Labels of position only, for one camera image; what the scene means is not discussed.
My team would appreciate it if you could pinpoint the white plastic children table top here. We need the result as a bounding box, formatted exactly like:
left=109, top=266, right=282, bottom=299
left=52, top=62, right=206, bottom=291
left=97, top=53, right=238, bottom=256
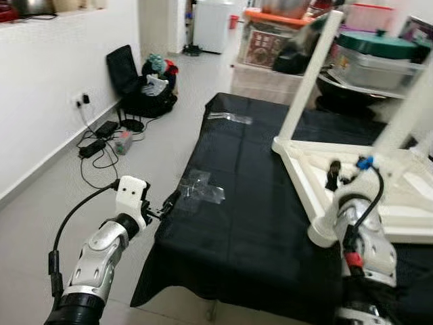
left=273, top=135, right=433, bottom=248

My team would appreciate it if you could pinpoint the clear tape cross patch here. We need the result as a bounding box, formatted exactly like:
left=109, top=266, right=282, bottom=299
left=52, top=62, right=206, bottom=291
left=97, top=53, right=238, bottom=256
left=177, top=169, right=226, bottom=207

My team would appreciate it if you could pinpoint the grey power box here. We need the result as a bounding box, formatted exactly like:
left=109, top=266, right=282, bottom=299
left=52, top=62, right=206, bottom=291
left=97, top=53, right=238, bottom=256
left=113, top=131, right=133, bottom=155

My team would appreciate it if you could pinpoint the black antenna router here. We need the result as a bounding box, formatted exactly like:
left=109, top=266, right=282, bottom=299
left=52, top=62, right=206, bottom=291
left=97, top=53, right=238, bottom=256
left=120, top=105, right=145, bottom=133

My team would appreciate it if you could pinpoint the black tablecloth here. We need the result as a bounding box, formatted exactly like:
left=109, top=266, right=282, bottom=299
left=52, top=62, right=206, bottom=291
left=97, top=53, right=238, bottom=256
left=131, top=93, right=433, bottom=325

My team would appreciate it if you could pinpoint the black wok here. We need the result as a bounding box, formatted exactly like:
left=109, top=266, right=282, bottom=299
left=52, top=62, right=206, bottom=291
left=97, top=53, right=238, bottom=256
left=317, top=71, right=407, bottom=116

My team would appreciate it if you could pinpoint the clear tape strip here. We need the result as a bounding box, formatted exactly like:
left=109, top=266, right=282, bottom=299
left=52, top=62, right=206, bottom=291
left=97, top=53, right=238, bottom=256
left=206, top=112, right=253, bottom=126

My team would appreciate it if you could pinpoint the clear plastic bag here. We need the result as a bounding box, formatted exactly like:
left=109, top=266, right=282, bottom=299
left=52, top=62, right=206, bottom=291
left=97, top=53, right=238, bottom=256
left=142, top=74, right=170, bottom=99

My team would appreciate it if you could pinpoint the clear plastic storage box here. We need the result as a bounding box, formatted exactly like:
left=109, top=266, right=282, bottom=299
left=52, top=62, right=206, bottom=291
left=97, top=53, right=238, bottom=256
left=332, top=51, right=430, bottom=92

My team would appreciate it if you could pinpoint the beige cloth covered stand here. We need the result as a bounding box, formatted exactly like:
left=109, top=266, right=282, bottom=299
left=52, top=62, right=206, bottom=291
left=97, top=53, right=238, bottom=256
left=230, top=61, right=305, bottom=106

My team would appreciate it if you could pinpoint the black plastic bag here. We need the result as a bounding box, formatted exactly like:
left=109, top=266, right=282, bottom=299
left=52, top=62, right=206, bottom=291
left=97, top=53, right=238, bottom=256
left=274, top=27, right=325, bottom=75

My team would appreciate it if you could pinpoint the green pot lid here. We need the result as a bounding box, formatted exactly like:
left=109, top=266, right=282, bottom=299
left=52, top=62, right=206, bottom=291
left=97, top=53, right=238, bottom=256
left=337, top=28, right=417, bottom=60

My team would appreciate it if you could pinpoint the orange lidded storage box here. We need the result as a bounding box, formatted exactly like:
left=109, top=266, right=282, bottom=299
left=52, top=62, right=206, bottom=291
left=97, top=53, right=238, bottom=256
left=237, top=8, right=298, bottom=68

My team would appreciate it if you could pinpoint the pink box red lid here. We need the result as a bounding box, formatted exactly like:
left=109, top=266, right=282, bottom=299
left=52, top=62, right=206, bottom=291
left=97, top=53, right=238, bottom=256
left=345, top=3, right=394, bottom=31

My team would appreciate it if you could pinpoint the grey printed box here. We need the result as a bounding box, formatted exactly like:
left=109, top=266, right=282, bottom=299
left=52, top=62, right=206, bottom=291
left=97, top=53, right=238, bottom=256
left=403, top=17, right=433, bottom=45

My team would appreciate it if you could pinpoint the steel pot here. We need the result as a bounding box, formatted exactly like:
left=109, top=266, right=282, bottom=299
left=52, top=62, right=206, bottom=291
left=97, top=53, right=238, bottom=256
left=260, top=0, right=312, bottom=20

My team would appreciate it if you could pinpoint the beige container orange lid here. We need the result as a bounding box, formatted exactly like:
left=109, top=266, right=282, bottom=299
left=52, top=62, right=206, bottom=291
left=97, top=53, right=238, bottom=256
left=54, top=0, right=85, bottom=13

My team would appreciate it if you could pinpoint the black kitchen appliance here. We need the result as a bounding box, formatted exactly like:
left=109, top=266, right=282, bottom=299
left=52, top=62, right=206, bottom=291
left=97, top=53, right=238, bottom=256
left=10, top=0, right=55, bottom=18

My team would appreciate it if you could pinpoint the red kitchen appliance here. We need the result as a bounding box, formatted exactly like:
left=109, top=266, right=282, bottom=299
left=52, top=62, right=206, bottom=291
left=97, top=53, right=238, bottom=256
left=0, top=3, right=18, bottom=22

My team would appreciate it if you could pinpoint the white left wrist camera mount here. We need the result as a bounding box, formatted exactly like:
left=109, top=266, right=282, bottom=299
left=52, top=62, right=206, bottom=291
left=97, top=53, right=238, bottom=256
left=115, top=176, right=151, bottom=231

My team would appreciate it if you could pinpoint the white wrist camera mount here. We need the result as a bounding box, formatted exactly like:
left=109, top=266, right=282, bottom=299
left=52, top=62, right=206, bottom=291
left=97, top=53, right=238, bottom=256
left=338, top=150, right=410, bottom=204
left=115, top=176, right=151, bottom=231

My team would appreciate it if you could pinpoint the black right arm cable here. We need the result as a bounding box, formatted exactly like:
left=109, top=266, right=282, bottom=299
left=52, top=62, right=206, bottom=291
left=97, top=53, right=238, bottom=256
left=345, top=162, right=386, bottom=265

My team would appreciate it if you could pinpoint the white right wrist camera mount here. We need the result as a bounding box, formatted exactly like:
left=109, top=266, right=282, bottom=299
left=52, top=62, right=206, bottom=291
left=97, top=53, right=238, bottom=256
left=338, top=150, right=410, bottom=204

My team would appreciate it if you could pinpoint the black floor cable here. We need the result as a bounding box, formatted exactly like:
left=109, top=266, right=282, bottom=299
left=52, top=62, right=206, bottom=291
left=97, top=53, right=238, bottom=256
left=76, top=102, right=143, bottom=190

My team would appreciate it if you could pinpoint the black wall plug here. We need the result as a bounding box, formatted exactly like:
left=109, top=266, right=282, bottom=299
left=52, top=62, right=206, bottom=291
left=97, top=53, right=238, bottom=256
left=73, top=93, right=92, bottom=109

